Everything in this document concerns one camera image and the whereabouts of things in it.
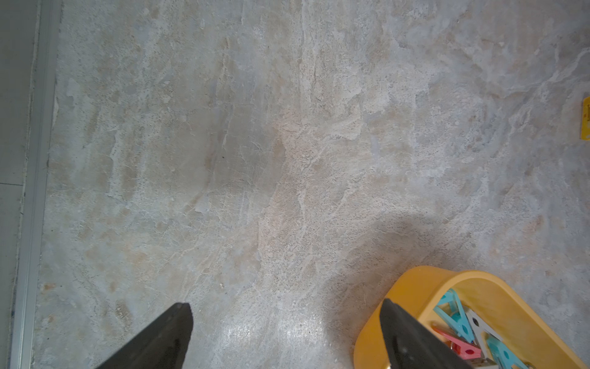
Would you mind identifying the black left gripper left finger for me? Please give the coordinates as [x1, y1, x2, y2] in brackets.
[99, 302, 194, 369]

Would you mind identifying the teal clothespin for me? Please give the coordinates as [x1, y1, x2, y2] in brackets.
[433, 289, 475, 344]

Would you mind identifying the yellow plastic storage box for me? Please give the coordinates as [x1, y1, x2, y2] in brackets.
[353, 265, 588, 369]

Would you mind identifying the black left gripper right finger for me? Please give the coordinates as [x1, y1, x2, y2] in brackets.
[379, 298, 471, 369]

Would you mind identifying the yellow clothespin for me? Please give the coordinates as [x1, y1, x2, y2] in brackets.
[580, 97, 590, 141]

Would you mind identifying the grey clothespin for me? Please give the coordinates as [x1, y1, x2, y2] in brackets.
[465, 308, 502, 360]

